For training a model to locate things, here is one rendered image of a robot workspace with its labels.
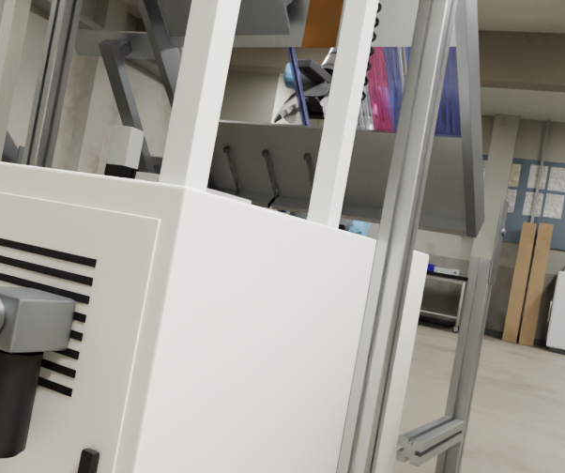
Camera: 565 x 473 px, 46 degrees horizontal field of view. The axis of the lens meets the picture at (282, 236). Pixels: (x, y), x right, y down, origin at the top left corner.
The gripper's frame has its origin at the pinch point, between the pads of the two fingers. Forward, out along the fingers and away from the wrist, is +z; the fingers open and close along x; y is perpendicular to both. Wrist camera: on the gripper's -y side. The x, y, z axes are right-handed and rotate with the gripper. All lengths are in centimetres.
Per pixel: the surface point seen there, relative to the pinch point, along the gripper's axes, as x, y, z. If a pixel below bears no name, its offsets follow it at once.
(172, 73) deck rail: 19.1, -24.2, 11.8
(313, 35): -39, -53, 39
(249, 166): 6.3, 0.1, 16.0
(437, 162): -40.6, -5.3, 14.6
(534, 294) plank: 52, 612, -359
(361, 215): -23.6, 6.4, 21.1
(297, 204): -6.6, 6.6, 20.2
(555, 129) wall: 65, 524, -553
